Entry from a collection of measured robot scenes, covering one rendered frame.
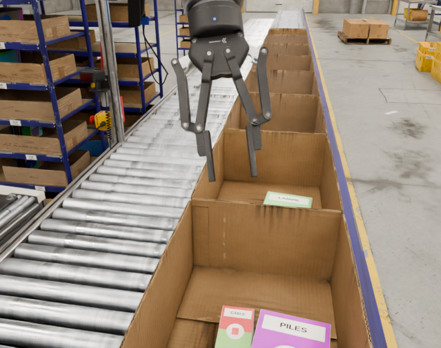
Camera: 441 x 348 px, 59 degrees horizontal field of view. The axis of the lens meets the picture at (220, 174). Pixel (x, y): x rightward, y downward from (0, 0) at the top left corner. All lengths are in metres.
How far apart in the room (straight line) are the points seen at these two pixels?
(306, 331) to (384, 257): 1.83
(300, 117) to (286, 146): 0.39
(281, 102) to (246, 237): 0.78
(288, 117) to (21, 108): 1.47
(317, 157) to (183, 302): 0.57
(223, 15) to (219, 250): 0.47
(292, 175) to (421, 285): 1.35
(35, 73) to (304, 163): 1.53
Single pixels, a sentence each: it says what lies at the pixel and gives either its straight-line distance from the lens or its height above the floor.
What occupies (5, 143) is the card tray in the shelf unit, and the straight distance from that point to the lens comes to 2.53.
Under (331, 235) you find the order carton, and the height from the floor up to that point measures 1.00.
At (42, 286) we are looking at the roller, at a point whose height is 0.75.
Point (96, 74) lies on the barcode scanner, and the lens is 1.71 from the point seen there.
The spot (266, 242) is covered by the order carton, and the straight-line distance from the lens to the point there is 0.79.
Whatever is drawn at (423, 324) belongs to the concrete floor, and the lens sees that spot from 2.14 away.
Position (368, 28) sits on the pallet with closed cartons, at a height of 0.33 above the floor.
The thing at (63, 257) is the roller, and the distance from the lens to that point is 1.18.
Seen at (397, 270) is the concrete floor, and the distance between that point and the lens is 2.39.
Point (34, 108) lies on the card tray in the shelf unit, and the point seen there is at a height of 0.80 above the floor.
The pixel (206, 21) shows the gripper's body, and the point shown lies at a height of 1.38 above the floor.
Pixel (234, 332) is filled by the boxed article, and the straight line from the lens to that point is 0.67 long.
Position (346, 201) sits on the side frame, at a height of 0.91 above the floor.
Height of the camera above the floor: 1.44
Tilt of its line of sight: 27 degrees down
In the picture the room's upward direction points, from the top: straight up
